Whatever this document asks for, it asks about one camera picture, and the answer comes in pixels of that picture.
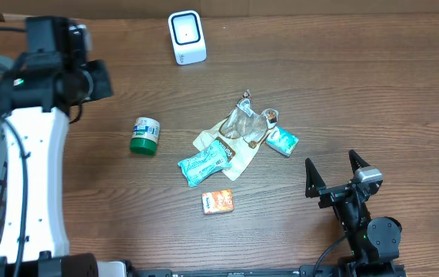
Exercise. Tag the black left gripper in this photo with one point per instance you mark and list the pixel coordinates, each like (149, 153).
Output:
(98, 68)

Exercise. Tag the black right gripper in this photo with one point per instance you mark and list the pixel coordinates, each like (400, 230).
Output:
(315, 188)

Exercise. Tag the teal white tissue pack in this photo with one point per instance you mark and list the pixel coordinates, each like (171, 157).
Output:
(282, 141)

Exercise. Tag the green lid white jar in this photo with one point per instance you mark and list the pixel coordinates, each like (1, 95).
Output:
(145, 136)

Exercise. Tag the beige brown bag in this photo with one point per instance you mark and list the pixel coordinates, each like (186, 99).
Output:
(240, 134)

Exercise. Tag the orange tissue pack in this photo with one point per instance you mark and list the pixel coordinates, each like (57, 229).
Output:
(217, 202)

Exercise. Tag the teal snack packet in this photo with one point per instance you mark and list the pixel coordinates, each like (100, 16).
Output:
(208, 161)

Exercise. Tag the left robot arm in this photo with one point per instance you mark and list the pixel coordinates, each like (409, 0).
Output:
(37, 92)

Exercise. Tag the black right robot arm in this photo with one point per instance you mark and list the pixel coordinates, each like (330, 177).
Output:
(374, 243)

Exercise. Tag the white barcode scanner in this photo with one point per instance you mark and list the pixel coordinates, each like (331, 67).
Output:
(187, 37)

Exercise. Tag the brown cardboard backdrop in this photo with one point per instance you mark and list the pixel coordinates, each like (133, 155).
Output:
(112, 9)

